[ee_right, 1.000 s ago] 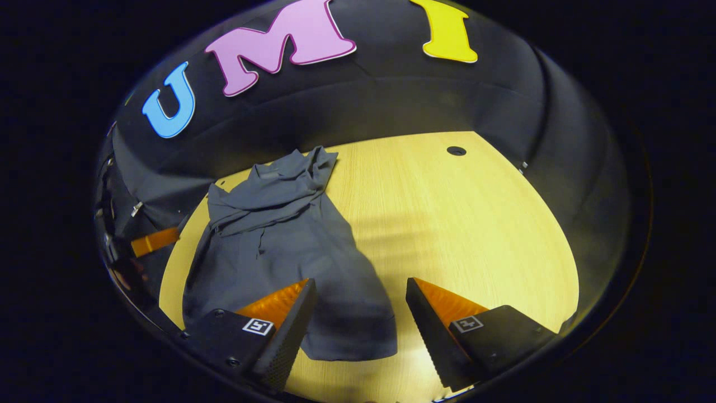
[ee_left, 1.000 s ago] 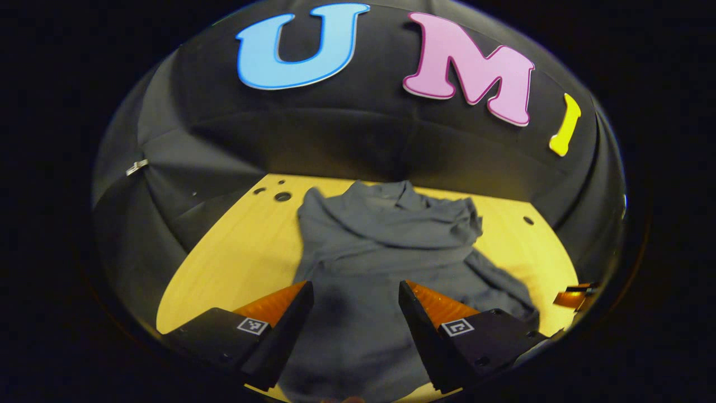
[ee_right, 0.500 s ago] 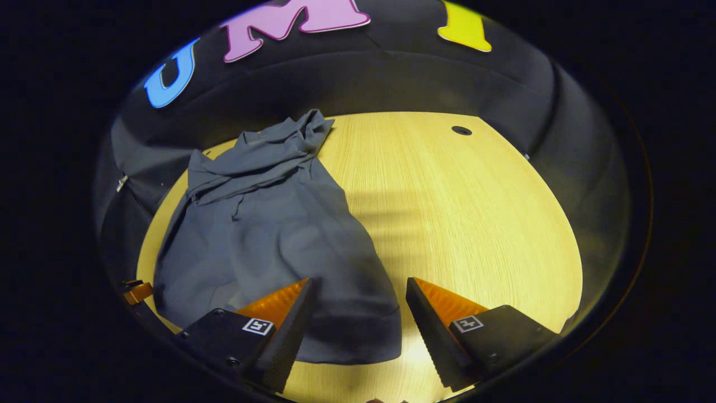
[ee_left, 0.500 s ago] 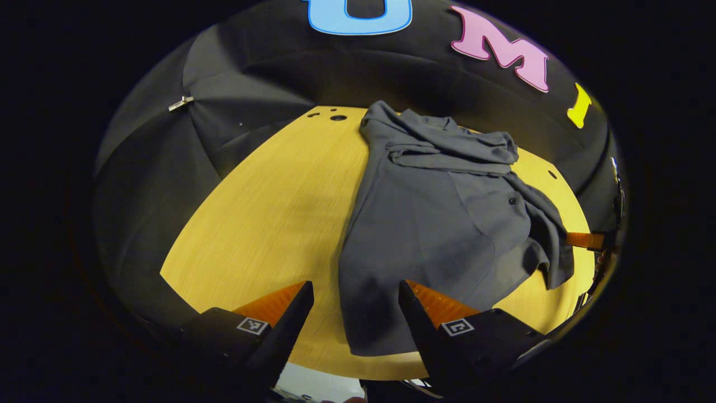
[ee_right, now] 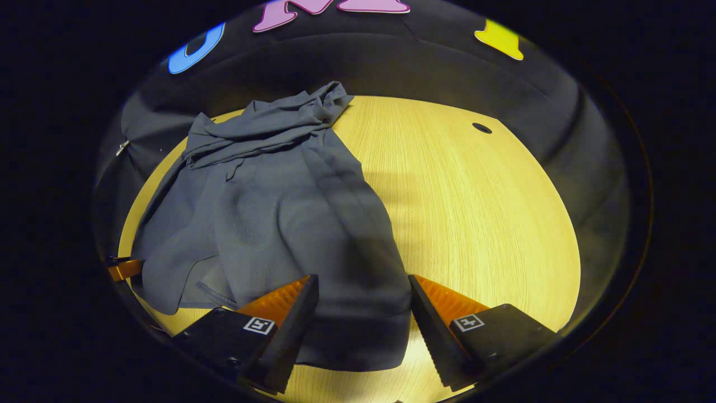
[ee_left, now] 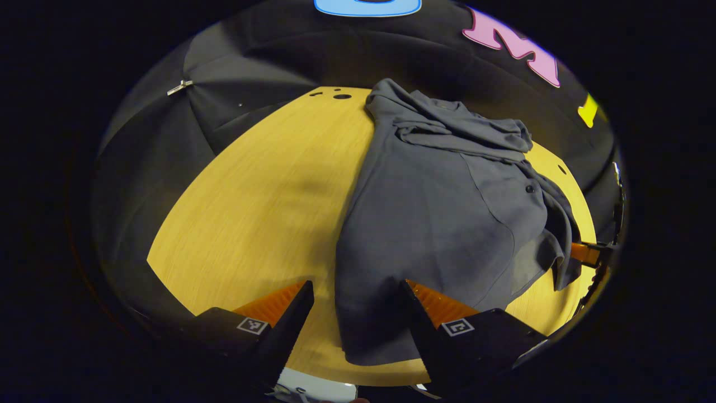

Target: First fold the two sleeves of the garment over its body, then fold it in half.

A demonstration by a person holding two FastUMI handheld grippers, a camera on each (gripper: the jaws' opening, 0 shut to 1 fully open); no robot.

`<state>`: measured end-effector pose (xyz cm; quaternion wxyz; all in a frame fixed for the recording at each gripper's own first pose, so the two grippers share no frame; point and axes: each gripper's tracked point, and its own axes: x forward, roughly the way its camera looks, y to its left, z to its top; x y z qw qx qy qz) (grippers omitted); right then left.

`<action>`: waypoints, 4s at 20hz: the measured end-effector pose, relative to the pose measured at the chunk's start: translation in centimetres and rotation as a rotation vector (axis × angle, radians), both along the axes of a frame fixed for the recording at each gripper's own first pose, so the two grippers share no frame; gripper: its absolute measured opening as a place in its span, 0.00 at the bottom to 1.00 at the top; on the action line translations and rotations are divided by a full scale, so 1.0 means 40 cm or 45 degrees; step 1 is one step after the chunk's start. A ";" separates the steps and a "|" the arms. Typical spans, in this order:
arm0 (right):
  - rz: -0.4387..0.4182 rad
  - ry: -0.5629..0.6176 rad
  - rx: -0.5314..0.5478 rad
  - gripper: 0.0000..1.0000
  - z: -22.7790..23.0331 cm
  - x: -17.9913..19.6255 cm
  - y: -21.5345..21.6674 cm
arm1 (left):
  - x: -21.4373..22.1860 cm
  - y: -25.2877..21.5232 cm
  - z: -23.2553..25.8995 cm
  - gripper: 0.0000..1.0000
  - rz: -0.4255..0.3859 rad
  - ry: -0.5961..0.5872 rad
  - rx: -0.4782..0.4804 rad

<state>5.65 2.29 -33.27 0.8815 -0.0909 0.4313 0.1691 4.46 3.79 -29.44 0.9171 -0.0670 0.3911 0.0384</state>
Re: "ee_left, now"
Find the black backdrop cloth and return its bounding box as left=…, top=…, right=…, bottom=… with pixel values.
left=92, top=0, right=626, bottom=336

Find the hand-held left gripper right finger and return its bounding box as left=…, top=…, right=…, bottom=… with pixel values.
left=398, top=279, right=549, bottom=395

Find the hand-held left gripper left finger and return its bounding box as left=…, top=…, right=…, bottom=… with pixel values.
left=193, top=280, right=315, bottom=392

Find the grey button shirt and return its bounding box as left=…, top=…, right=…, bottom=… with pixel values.
left=335, top=78, right=582, bottom=367

